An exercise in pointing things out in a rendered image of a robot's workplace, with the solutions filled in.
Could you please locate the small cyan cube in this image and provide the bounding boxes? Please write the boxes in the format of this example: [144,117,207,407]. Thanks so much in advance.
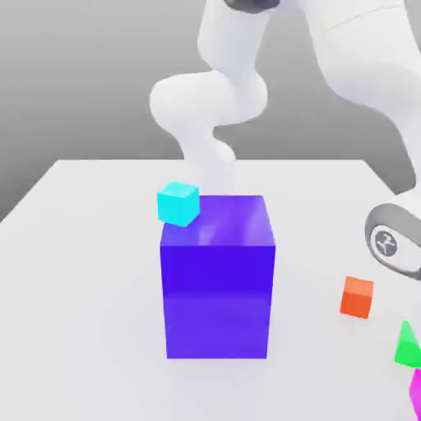
[156,181,201,229]

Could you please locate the small orange cube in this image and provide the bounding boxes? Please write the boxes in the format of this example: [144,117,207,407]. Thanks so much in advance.
[339,275,375,320]

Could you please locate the small green cube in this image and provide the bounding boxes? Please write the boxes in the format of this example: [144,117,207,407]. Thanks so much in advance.
[394,319,421,369]

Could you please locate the small magenta cube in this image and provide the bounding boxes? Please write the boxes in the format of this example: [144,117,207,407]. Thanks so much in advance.
[408,368,421,420]

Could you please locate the large purple box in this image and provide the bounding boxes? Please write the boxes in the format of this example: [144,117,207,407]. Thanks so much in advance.
[160,194,276,360]

